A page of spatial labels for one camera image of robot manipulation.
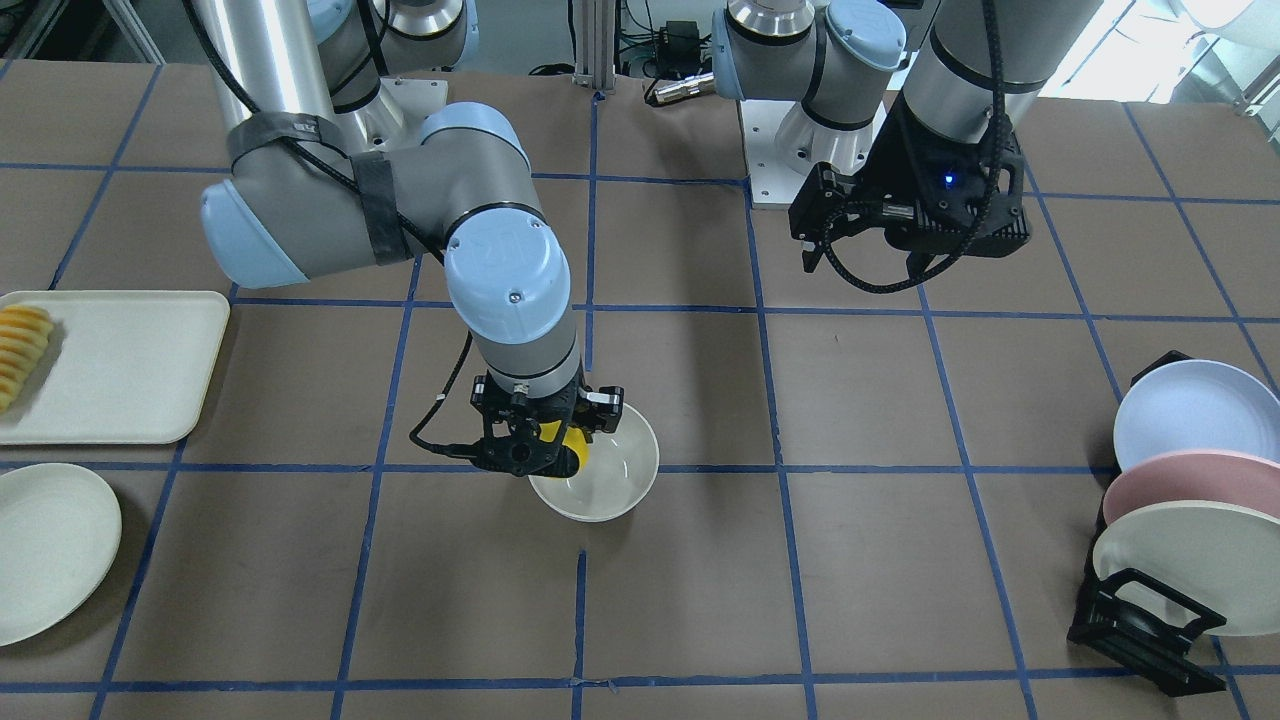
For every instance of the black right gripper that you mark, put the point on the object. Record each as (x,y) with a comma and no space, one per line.
(604,399)

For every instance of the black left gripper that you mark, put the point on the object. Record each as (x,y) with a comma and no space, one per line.
(906,160)

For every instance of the yellow lemon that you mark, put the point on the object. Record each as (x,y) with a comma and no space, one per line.
(574,451)

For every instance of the white bowl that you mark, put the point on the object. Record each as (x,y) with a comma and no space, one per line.
(620,471)

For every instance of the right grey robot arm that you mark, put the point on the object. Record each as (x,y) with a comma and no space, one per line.
(303,200)

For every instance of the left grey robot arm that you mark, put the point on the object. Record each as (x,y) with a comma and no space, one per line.
(841,59)

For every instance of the lavender plate in rack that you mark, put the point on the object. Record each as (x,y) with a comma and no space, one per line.
(1196,404)

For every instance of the cream rectangular tray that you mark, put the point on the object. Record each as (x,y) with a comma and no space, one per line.
(124,367)

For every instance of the pink plate in rack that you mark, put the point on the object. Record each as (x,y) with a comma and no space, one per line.
(1195,475)

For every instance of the cream plate in rack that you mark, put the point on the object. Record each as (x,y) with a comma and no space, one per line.
(1224,556)

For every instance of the cream round plate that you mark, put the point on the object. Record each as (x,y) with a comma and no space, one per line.
(61,526)

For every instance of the black dish rack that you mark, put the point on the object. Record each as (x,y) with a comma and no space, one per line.
(1134,637)

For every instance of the sliced yellow mango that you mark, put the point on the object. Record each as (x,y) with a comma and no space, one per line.
(25,336)

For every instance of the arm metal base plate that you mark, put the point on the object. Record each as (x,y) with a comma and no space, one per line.
(391,118)
(775,150)

